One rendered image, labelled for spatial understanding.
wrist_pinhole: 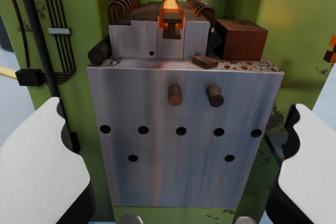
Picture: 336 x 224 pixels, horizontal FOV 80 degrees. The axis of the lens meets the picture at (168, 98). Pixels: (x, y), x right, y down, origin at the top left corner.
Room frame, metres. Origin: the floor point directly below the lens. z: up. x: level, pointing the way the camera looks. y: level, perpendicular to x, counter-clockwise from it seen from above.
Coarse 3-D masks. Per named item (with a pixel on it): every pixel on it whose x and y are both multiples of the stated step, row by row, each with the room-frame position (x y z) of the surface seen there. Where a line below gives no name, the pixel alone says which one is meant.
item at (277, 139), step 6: (264, 138) 0.44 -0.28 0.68; (270, 138) 0.42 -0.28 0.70; (276, 138) 0.42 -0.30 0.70; (282, 138) 0.42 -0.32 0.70; (270, 144) 0.41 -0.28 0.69; (276, 144) 0.40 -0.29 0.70; (270, 150) 0.40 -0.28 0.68; (276, 150) 0.38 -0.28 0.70; (276, 156) 0.36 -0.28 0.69; (282, 156) 0.36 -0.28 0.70
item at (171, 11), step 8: (168, 0) 0.65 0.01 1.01; (160, 8) 0.41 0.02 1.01; (168, 8) 0.41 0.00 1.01; (176, 8) 0.47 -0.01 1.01; (160, 16) 0.40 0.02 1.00; (168, 16) 0.33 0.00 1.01; (176, 16) 0.33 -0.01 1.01; (160, 24) 0.40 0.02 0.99; (168, 24) 0.34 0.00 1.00; (176, 24) 0.40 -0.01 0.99; (168, 32) 0.33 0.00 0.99; (176, 32) 0.33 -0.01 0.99
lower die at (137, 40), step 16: (176, 0) 0.76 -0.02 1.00; (128, 16) 0.52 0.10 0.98; (144, 16) 0.47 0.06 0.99; (192, 16) 0.48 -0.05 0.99; (112, 32) 0.42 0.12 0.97; (128, 32) 0.42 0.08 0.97; (144, 32) 0.42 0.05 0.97; (160, 32) 0.42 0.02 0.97; (192, 32) 0.42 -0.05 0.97; (112, 48) 0.42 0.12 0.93; (128, 48) 0.42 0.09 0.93; (144, 48) 0.42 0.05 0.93; (160, 48) 0.42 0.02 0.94; (176, 48) 0.42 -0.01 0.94; (192, 48) 0.42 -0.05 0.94
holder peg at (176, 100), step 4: (168, 88) 0.35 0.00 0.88; (172, 88) 0.34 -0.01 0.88; (176, 88) 0.34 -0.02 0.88; (180, 88) 0.35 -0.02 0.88; (168, 92) 0.34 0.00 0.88; (172, 92) 0.32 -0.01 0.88; (176, 92) 0.32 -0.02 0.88; (180, 92) 0.33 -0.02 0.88; (168, 96) 0.32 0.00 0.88; (172, 96) 0.32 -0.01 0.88; (176, 96) 0.32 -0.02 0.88; (180, 96) 0.32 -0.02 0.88; (168, 100) 0.32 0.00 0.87; (172, 100) 0.32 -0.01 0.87; (176, 100) 0.32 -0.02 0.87; (180, 100) 0.32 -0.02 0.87; (172, 104) 0.32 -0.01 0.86; (176, 104) 0.32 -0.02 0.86
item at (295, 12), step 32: (256, 0) 0.59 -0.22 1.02; (288, 0) 0.56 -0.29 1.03; (320, 0) 0.56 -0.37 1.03; (288, 32) 0.56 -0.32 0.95; (320, 32) 0.56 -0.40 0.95; (288, 64) 0.56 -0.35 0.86; (320, 64) 0.56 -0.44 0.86; (288, 96) 0.56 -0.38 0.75; (256, 160) 0.56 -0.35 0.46; (256, 192) 0.56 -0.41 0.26
